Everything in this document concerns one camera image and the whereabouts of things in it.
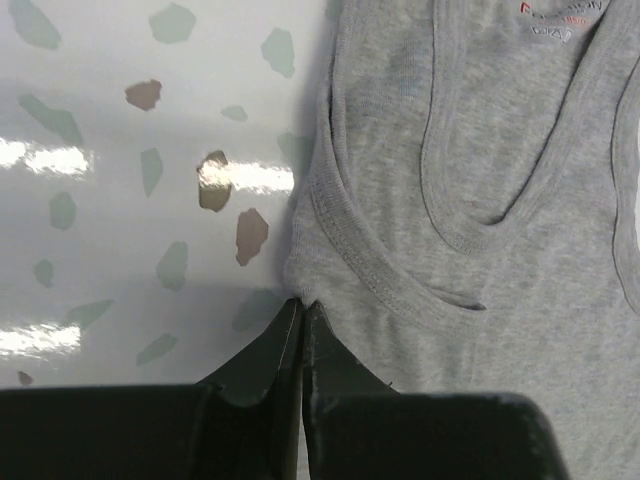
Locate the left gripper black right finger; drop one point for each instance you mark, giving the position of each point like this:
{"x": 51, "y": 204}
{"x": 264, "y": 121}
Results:
{"x": 343, "y": 403}

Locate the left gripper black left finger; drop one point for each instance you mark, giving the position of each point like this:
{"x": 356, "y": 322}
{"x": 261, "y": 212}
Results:
{"x": 249, "y": 427}

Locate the grey tank top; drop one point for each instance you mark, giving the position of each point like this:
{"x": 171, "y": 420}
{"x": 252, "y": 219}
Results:
{"x": 468, "y": 221}

